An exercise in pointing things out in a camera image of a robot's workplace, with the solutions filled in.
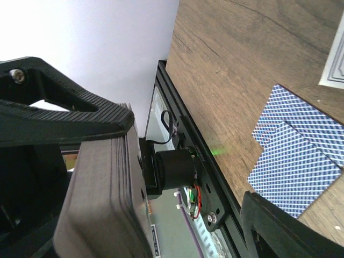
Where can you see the white playing card box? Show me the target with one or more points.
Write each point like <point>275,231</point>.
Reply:
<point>332,74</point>

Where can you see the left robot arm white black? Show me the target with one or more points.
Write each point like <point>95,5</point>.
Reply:
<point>167,169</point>

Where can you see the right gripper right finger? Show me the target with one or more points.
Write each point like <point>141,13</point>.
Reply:
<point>271,232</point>

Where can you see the dealt blue backed card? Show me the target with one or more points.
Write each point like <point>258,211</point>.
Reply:
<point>291,172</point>

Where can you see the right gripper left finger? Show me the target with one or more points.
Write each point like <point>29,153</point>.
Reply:
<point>41,105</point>

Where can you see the light blue slotted cable duct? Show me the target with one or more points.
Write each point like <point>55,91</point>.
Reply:
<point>212,243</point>

